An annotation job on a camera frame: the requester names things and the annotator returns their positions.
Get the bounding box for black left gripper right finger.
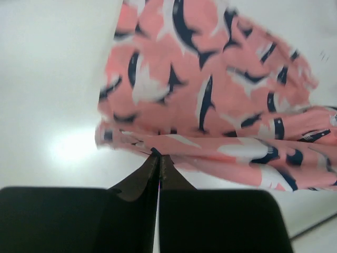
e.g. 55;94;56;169
159;155;293;252

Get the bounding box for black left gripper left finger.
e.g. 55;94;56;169
1;155;160;252

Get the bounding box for pink shark print shorts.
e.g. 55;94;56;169
95;1;336;191

